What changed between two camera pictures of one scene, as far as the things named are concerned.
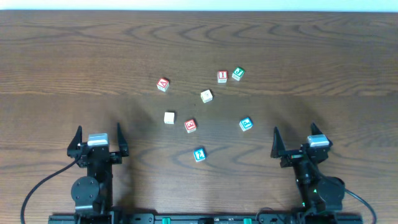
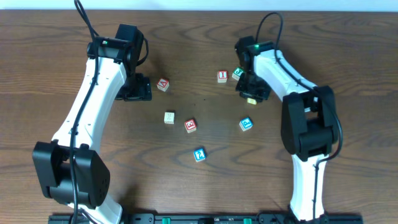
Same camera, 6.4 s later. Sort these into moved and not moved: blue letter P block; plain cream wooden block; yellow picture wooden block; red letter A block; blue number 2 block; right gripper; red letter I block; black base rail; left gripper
Moved: yellow picture wooden block; right gripper; left gripper
Not moved: red letter A block; blue number 2 block; black base rail; plain cream wooden block; blue letter P block; red letter I block
